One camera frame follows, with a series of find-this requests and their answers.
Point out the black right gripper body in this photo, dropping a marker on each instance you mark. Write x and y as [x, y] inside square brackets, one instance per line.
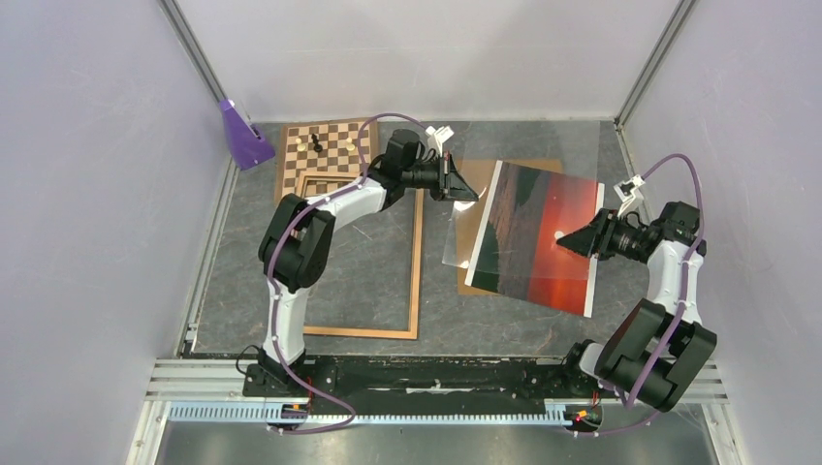
[616, 237]

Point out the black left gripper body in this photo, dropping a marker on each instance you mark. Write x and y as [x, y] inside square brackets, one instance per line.
[433, 176]

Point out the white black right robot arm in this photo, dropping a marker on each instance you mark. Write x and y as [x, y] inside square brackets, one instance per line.
[660, 347]

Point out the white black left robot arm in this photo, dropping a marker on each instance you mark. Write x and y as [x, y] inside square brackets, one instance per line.
[296, 245]

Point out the red sunset photo print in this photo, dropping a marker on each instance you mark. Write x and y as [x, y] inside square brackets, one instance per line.
[507, 240]

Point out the wooden chessboard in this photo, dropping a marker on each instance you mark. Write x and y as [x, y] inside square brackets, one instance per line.
[308, 173]

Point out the black chess piece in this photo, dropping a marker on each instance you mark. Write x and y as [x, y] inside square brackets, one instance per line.
[316, 145]

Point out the purple wedge stand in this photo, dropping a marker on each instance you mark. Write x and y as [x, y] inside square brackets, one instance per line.
[248, 146]

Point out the wooden picture frame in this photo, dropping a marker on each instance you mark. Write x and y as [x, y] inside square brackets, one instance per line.
[413, 307]

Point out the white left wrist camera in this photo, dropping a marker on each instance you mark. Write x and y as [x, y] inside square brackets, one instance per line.
[436, 137]

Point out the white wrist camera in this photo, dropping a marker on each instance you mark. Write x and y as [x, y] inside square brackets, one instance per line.
[436, 137]
[630, 195]

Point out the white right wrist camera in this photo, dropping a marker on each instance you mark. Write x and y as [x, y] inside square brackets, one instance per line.
[630, 195]

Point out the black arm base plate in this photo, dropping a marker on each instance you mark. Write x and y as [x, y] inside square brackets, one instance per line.
[347, 377]

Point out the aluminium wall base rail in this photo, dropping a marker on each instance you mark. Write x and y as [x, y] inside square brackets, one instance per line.
[187, 335]

